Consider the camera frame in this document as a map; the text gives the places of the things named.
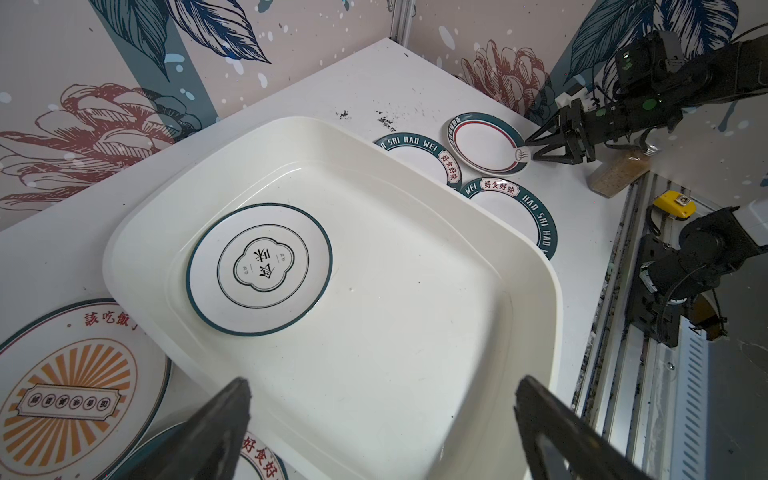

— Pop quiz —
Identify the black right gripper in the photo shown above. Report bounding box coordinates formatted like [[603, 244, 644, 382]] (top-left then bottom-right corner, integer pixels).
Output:
[[525, 98, 666, 165]]

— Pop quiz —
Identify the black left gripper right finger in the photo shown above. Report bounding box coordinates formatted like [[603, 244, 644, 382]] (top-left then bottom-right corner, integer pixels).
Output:
[[514, 375, 648, 480]]

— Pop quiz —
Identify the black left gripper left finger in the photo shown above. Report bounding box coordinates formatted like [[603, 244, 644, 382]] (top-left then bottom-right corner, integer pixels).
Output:
[[128, 377, 251, 479]]

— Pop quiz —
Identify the green red ring plate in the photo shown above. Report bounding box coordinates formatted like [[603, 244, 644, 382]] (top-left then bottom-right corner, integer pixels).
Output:
[[445, 112, 532, 176]]

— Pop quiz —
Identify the green rim plate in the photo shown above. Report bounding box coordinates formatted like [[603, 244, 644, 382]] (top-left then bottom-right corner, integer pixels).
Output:
[[374, 132, 463, 190], [460, 177, 559, 259], [108, 422, 289, 480]]

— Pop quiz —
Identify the white plate thin line flower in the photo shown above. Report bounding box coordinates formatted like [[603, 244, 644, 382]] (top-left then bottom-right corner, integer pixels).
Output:
[[185, 202, 334, 337]]

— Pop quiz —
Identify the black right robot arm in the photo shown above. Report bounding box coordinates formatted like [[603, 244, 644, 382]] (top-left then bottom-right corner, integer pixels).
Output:
[[525, 31, 767, 348]]

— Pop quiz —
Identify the white plastic bin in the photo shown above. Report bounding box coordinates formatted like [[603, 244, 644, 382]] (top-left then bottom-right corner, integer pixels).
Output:
[[103, 116, 563, 479]]

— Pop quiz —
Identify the glass spice jar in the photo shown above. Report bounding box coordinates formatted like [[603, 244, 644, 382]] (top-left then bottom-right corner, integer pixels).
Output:
[[587, 150, 651, 198]]

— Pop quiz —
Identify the yellow tape measure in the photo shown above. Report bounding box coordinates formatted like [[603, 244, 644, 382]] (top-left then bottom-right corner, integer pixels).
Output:
[[653, 190, 697, 220]]

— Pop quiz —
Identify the orange sunburst plate upper left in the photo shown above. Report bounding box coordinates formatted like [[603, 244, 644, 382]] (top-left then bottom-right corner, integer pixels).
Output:
[[1, 299, 172, 479]]

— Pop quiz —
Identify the aluminium rail front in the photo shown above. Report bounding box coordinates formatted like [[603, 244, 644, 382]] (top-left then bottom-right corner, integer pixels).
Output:
[[572, 174, 709, 479]]

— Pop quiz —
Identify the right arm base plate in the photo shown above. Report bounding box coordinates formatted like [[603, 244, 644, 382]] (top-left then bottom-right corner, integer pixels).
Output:
[[626, 234, 688, 348]]

